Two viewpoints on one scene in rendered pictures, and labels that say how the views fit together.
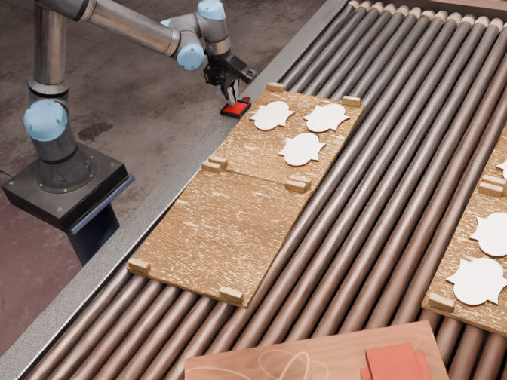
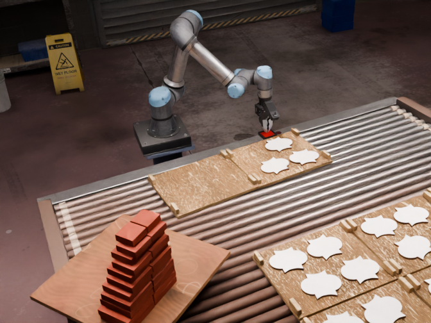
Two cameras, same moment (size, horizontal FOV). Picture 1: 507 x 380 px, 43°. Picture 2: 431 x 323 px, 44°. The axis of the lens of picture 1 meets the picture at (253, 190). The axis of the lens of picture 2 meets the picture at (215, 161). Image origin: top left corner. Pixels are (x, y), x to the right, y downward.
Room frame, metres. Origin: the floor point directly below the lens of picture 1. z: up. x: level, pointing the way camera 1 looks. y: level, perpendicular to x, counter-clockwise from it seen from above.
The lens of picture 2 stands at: (-0.53, -1.03, 2.35)
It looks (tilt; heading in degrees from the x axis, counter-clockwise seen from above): 32 degrees down; 31
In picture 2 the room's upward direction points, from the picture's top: 5 degrees counter-clockwise
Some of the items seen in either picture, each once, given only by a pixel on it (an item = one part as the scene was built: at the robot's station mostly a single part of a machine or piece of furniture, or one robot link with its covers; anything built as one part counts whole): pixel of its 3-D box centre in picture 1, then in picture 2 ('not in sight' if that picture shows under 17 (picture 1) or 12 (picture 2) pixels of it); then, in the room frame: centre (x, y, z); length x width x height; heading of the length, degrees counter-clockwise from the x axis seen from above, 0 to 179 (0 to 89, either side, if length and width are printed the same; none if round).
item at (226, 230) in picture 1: (222, 230); (201, 182); (1.19, 0.10, 0.93); 0.41 x 0.35 x 0.02; 147
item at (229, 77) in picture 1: (219, 65); (264, 105); (1.74, 0.03, 1.08); 0.09 x 0.08 x 0.12; 52
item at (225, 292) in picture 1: (231, 295); (175, 208); (0.95, 0.10, 0.95); 0.06 x 0.02 x 0.03; 57
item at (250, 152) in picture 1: (287, 136); (277, 157); (1.53, -0.13, 0.93); 0.41 x 0.35 x 0.02; 145
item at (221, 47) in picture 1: (216, 44); (264, 91); (1.74, 0.03, 1.16); 0.08 x 0.08 x 0.05
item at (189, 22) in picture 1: (181, 32); (244, 77); (1.71, 0.12, 1.24); 0.11 x 0.11 x 0.08; 8
